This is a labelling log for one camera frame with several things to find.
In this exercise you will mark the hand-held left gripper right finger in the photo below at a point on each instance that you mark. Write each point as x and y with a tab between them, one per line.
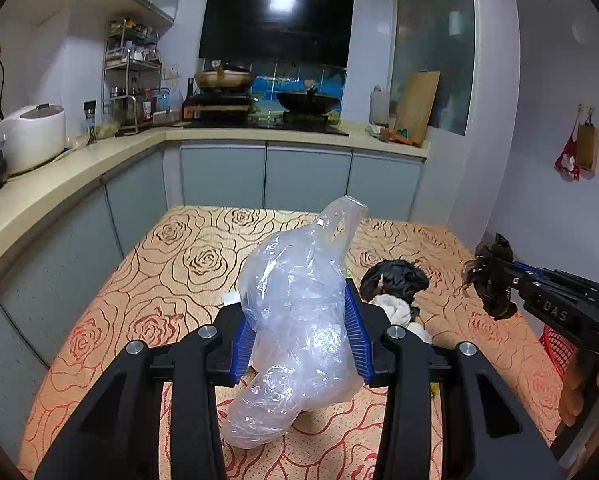
359	345

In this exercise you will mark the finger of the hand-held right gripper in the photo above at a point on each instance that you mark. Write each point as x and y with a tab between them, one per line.
522	265
522	285

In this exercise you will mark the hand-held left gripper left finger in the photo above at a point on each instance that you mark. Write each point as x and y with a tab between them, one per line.
240	360

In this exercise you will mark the dark brown wrapper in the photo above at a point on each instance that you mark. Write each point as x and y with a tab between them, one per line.
494	302

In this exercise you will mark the red plastic mesh basket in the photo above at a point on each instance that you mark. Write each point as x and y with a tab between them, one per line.
554	355

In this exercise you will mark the white paper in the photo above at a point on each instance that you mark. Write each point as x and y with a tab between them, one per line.
394	310

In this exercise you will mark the white tissue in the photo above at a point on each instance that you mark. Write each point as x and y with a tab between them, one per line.
232	299

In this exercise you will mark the clear plastic bag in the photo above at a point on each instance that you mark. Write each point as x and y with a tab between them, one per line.
289	310

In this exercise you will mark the black plastic bag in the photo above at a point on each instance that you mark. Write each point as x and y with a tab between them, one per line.
394	277

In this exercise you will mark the person's right hand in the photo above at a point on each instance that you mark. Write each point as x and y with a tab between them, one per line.
573	385

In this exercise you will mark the rose patterned tablecloth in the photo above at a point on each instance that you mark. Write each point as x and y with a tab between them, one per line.
179	280

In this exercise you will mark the red hanging bag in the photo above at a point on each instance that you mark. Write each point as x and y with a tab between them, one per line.
567	160

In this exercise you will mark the brown paper bag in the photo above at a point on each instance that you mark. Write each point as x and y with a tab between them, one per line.
587	147

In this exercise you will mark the grey base cabinets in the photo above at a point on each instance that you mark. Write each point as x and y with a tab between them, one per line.
304	175

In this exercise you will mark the orange teal kitchen item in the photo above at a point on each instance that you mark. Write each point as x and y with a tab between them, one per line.
394	135

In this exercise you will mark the wooden cutting board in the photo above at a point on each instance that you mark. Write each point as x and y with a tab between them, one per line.
417	105

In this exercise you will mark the black gas stove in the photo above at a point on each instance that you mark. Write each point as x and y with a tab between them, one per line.
299	127

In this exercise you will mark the black wok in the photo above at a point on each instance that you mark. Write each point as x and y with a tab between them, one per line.
307	102

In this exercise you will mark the black portable stove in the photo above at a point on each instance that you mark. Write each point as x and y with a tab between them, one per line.
222	107

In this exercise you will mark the beige kitchen countertop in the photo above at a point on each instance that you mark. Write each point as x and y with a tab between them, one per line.
79	160

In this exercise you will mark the dark sauce bottle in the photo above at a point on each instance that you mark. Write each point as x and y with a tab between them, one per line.
188	105

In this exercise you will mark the frosted glass panel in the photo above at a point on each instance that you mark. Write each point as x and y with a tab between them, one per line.
429	20

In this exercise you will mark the red label bottle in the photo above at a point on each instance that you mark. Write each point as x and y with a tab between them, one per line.
147	110

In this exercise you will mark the blue scenic backsplash panel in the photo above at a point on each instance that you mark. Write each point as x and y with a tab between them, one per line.
269	85

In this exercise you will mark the black lid spice jar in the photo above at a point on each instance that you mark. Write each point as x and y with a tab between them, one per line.
90	125

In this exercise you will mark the golden frying pan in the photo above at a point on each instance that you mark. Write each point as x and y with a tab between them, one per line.
224	79

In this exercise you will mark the white rice cooker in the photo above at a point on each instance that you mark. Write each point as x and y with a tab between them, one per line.
29	140

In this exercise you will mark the metal spice rack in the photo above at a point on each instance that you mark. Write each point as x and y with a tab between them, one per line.
129	60

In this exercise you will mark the black range hood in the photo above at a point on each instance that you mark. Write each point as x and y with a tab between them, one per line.
274	25

